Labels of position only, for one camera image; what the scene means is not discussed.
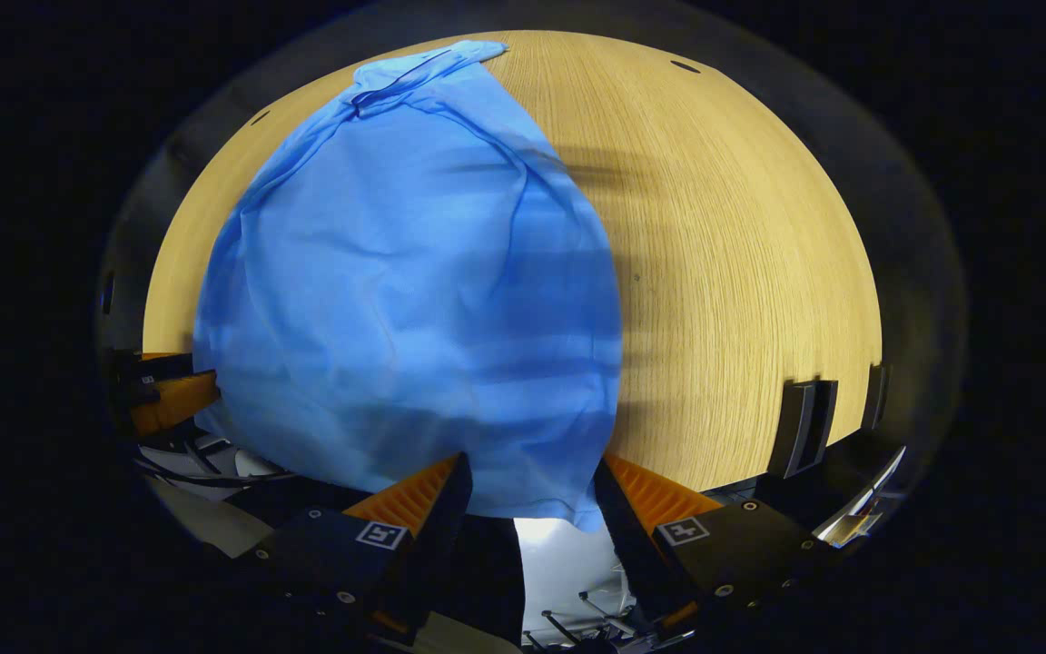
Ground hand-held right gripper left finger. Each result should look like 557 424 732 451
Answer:
251 451 474 641

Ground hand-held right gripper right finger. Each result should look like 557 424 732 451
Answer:
594 452 842 637

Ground light blue T-shirt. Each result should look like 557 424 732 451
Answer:
192 39 624 533

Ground white object with black stripes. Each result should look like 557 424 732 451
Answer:
134 432 297 487

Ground person's dark trousers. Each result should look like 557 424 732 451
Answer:
242 477 526 648

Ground grey metal rods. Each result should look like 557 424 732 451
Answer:
523 590 696 653

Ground black block at table edge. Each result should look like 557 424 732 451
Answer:
766 378 840 480
861 363 893 431

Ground silver metal bar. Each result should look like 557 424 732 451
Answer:
812 445 907 548

